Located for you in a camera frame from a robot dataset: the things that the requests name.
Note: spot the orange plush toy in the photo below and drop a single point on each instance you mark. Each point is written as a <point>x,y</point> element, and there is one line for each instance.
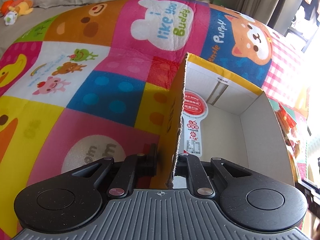
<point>22,7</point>

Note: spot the red biscuit stick packet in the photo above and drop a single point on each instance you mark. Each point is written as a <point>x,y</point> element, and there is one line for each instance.
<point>292,132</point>

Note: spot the colourful cartoon patchwork blanket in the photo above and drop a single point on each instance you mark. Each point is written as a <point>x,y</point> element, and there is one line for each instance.
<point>93,82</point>

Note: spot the white red spoon-shaped snack pack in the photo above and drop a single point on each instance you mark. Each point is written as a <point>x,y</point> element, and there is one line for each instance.
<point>195,110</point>

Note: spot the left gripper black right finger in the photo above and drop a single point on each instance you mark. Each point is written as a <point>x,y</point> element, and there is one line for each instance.
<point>248,198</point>

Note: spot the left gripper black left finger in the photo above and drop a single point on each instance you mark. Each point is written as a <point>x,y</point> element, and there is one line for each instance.
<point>75,198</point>

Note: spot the yellow cardboard box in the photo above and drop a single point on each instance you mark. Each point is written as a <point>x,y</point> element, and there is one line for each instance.
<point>241,125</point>

